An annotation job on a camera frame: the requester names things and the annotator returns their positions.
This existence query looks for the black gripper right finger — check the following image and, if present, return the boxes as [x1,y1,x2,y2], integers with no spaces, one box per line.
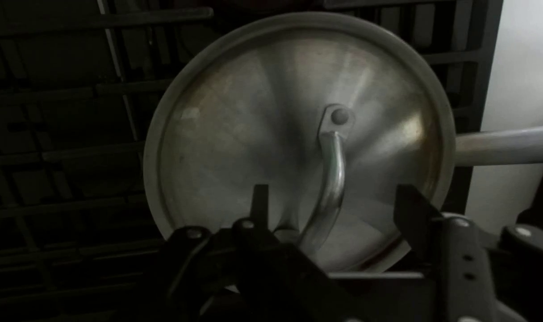
[394,182,543,322]

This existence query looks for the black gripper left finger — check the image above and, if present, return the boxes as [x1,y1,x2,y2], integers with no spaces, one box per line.
[121,182,367,322]

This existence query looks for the stainless steel pot lid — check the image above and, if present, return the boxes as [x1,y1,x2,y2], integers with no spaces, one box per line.
[140,9,456,275]

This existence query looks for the black gas stove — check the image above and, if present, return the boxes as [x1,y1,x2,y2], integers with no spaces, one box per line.
[0,0,505,322]

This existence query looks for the white countertop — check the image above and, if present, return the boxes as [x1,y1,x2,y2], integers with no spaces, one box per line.
[464,0,543,236]

